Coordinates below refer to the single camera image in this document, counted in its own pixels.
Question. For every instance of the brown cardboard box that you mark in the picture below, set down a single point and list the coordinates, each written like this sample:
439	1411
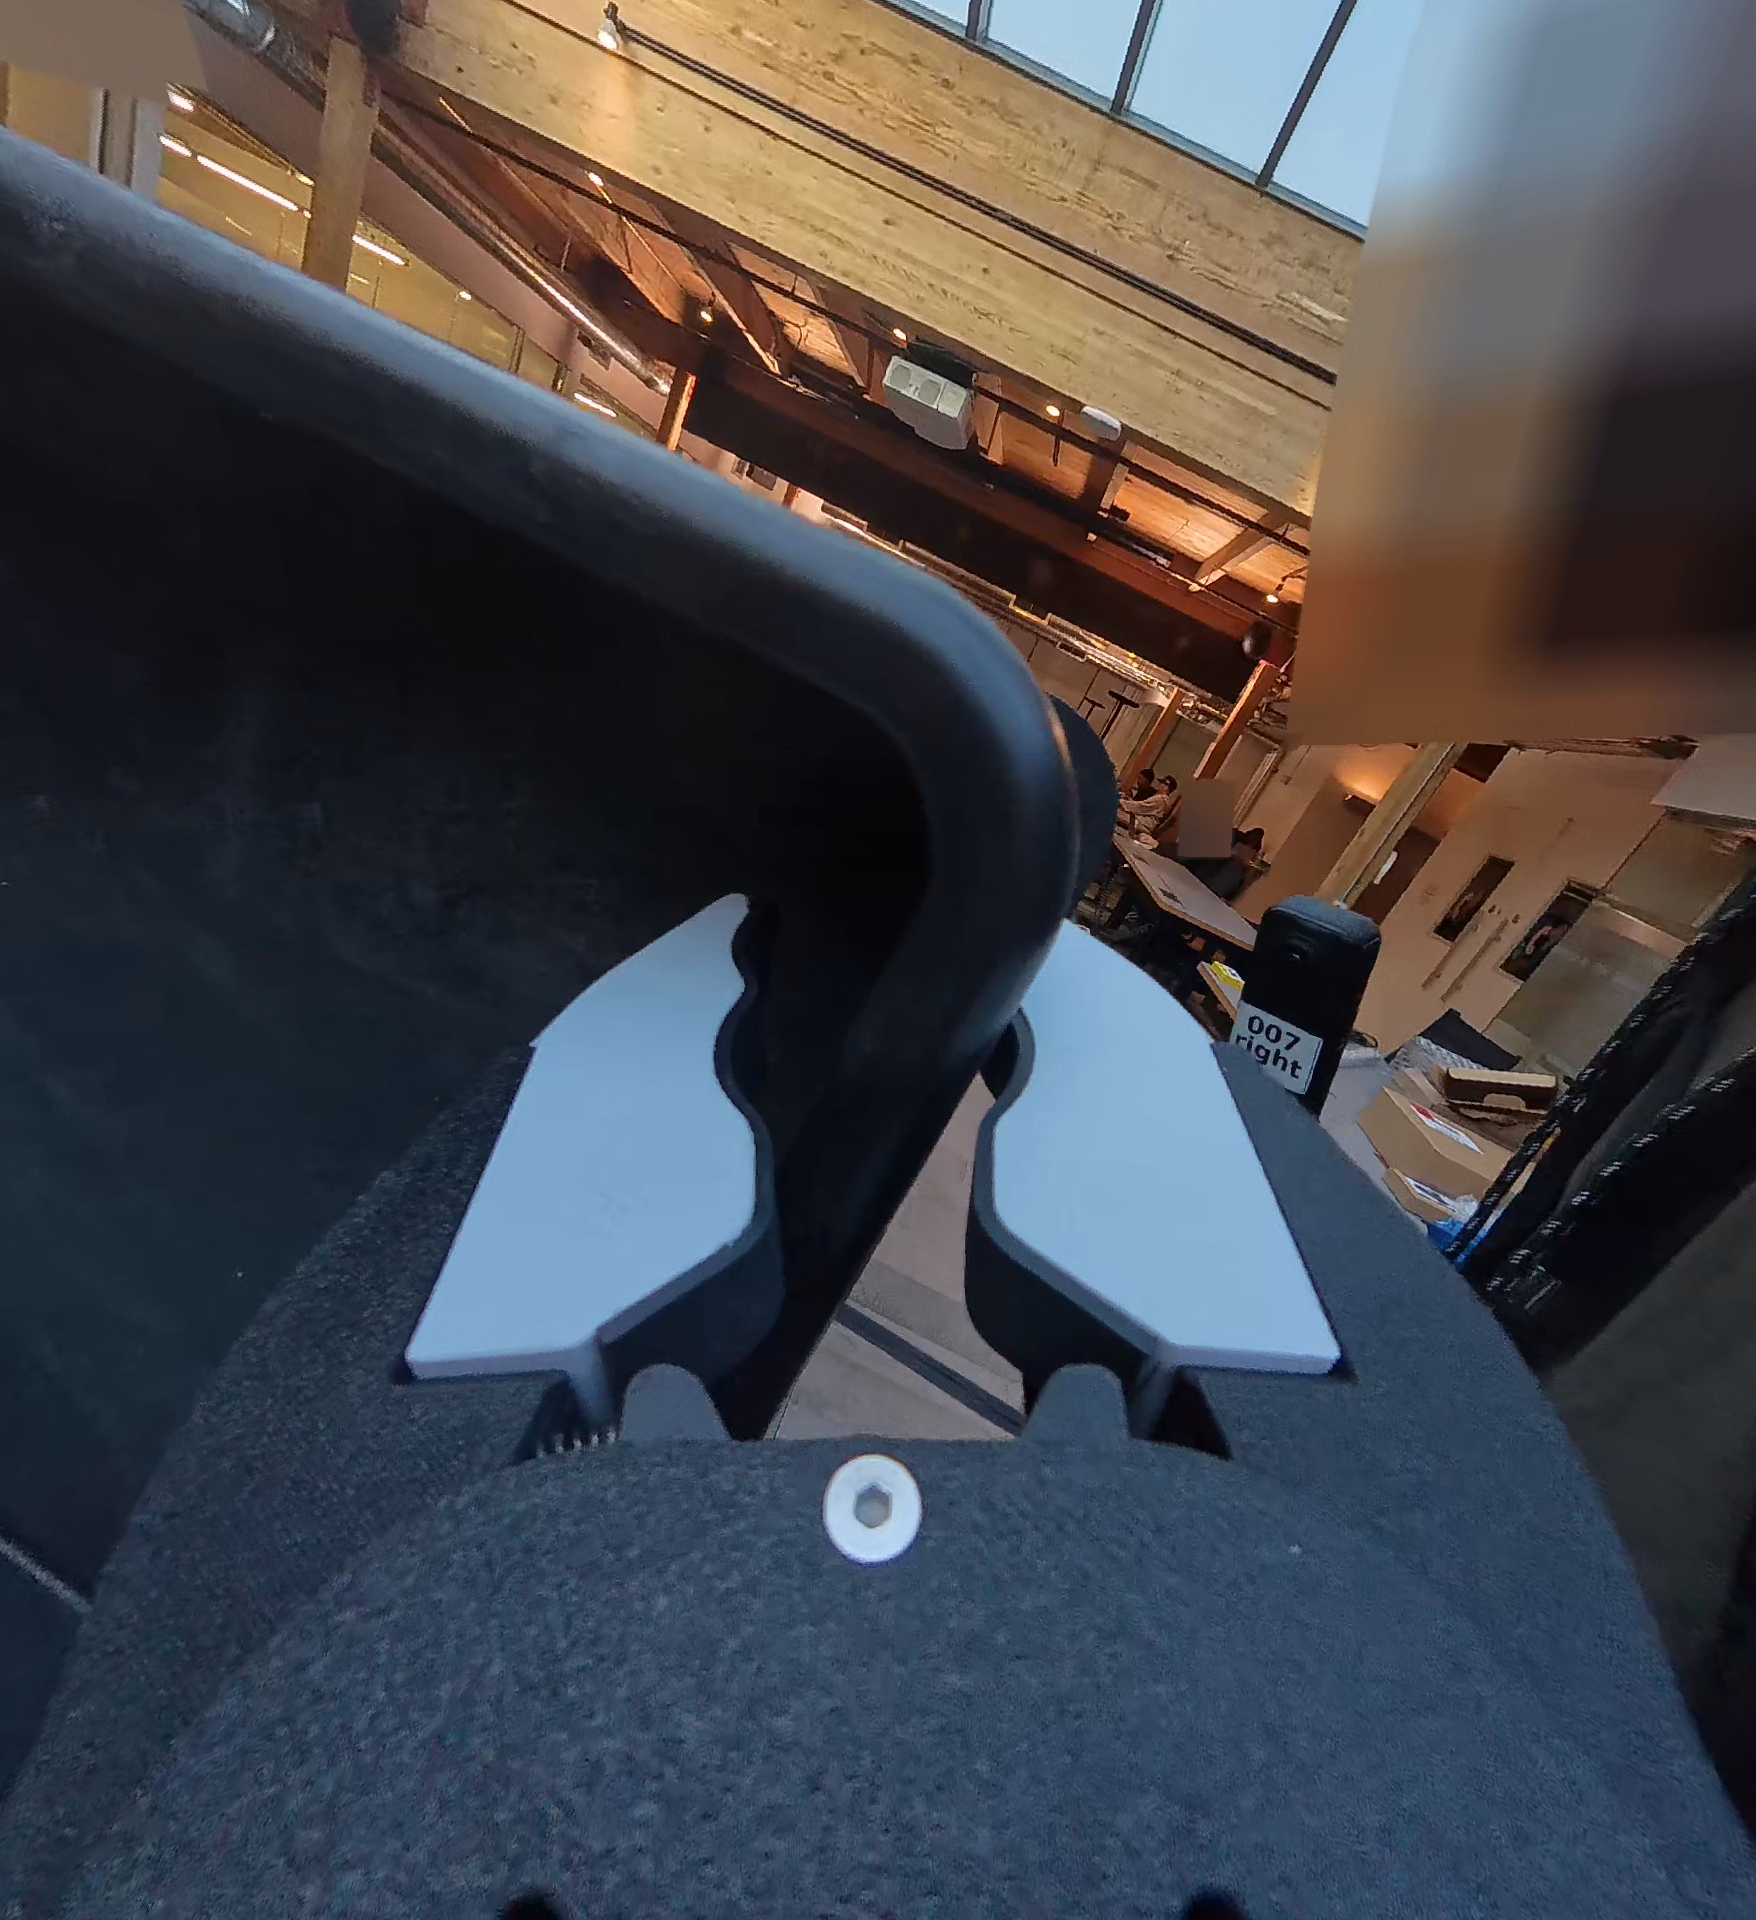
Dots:
1426	1135
1501	1083
1426	1193

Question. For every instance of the wooden ceiling post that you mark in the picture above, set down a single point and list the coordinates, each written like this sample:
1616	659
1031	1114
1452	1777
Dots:
337	165

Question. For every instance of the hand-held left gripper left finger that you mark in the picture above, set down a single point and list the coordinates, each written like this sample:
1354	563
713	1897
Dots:
608	1185

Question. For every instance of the black plastic tote bin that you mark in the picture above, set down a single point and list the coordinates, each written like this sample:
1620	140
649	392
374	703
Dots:
368	751

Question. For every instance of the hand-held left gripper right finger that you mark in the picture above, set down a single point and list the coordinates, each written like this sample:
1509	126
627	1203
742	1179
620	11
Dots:
1155	1200

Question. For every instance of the person's black jacket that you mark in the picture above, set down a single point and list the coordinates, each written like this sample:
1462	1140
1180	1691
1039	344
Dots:
1719	1424

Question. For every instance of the dark framed wall picture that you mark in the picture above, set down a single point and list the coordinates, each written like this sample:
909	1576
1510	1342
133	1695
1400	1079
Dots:
1473	898
1551	931

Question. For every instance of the background work table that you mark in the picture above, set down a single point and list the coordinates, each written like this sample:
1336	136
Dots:
1186	887

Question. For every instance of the glass skylight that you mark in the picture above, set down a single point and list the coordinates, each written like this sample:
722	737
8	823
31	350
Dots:
1209	75

